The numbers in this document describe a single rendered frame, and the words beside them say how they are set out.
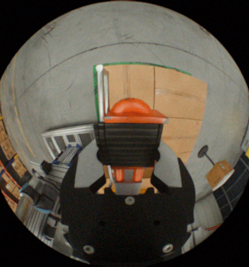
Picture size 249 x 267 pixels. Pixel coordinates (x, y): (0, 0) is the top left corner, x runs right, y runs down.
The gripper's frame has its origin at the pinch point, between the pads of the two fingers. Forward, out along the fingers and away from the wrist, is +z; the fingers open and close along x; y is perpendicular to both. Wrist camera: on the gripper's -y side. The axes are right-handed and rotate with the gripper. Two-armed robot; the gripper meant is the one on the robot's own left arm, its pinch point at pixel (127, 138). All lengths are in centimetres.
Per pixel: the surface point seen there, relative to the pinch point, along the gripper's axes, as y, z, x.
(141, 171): 6.8, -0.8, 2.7
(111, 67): -27, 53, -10
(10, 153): 171, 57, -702
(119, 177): 8.5, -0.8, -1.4
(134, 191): 14.4, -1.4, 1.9
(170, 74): -25, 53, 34
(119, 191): 14.7, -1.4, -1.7
